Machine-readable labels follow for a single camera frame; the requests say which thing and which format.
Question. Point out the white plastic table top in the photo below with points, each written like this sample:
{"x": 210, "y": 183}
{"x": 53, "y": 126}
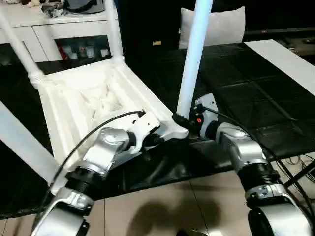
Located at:
{"x": 73, "y": 98}

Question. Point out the black work mat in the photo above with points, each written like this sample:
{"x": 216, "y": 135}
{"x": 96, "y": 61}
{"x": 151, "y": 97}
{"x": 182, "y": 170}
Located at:
{"x": 246, "y": 86}

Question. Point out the grey cushion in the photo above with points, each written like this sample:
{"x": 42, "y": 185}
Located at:
{"x": 221, "y": 27}

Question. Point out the white flat board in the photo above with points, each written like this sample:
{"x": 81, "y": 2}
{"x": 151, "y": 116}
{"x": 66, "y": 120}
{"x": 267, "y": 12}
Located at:
{"x": 283, "y": 61}

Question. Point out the black metal floor bar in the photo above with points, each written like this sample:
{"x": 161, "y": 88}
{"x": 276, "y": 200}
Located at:
{"x": 300, "y": 173}

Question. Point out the white sideboard with glass doors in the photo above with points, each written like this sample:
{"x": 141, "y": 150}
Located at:
{"x": 61, "y": 27}

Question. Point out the grey rounded bag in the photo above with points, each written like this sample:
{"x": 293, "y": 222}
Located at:
{"x": 86, "y": 6}

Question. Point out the dark clutter pile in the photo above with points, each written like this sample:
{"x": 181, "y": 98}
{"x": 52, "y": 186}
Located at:
{"x": 54, "y": 11}

